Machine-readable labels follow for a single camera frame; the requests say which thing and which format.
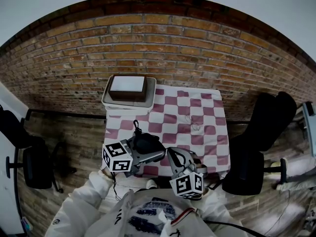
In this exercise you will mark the person's left forearm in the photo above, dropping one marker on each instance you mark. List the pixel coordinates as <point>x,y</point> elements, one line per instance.
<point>93,189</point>

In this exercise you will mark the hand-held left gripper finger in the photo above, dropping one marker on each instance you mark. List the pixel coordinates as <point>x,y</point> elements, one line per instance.
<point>132,141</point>
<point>153,157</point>

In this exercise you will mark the pink white checkered tablecloth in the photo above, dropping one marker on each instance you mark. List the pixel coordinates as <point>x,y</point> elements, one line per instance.
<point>172,122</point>

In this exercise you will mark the person's right forearm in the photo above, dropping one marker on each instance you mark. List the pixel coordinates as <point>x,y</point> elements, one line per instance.
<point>217,204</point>

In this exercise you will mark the white plastic tray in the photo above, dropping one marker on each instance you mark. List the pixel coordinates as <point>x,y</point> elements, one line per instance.
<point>151,95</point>
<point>128,109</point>

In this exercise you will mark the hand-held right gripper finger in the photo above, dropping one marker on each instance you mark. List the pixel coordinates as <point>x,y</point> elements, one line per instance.
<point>188,158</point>
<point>173,165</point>

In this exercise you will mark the white desk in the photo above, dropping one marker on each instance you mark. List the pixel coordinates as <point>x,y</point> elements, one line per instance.
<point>7,157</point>

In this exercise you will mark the small teal pink object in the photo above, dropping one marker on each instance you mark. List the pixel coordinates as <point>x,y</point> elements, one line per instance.
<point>26,224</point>

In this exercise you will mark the brown box with white top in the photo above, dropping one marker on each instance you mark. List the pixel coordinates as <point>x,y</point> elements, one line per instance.
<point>128,95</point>

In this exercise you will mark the grey table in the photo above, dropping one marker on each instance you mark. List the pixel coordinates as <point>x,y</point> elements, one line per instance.
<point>311,127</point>

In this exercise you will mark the person's white shoe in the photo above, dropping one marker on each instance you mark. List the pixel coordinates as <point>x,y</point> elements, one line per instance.
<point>151,184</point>

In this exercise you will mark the person in white printed shirt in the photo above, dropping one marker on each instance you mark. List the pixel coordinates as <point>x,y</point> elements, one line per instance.
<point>148,216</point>

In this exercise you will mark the black pouch with cord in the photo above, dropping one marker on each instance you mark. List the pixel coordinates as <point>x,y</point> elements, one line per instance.
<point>148,144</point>

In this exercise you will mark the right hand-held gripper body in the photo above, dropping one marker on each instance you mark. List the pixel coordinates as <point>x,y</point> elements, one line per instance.
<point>187,184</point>

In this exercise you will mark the black office chair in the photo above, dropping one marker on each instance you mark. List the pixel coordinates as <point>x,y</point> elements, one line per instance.
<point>266,122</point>
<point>37,169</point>

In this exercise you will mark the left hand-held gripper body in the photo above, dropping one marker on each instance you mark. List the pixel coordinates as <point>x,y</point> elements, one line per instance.
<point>116,157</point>

